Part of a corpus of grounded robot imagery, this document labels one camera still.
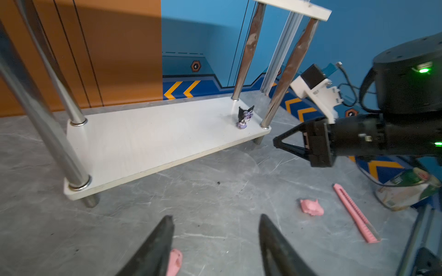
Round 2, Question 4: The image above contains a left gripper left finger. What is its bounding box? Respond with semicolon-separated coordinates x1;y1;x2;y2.
116;215;174;276

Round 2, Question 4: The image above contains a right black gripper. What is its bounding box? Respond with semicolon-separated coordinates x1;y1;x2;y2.
273;118;334;168

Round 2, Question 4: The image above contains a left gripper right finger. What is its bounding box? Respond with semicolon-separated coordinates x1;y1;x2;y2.
259;214;317;276

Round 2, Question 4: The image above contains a black white Kuromi figure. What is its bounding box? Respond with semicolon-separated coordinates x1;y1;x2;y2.
236;106;254;129

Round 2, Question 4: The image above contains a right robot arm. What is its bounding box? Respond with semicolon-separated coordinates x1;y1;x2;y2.
273;33;442;167

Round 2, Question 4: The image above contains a white two-tier shelf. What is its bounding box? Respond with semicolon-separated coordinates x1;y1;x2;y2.
1;1;331;207

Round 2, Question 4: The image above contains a pink pig toy upper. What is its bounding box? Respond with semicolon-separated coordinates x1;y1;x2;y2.
166;248;183;276

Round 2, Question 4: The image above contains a pink pig toy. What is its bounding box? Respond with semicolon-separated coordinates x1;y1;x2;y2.
300;200;325;216
166;248;183;276

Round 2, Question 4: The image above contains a pink pig toy right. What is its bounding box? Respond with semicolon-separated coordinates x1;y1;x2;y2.
300;200;325;216

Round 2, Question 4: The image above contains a pink utility knife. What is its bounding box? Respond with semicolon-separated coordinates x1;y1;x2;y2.
333;184;381;243

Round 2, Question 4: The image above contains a green beverage can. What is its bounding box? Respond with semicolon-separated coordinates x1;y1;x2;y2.
374;167;442;211

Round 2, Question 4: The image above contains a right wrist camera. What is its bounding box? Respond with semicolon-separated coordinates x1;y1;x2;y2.
290;64;344;124

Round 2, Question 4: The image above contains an aluminium frame post right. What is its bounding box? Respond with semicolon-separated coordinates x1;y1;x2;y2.
260;10;305;96

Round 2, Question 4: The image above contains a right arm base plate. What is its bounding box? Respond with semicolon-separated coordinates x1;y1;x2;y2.
411;247;442;276

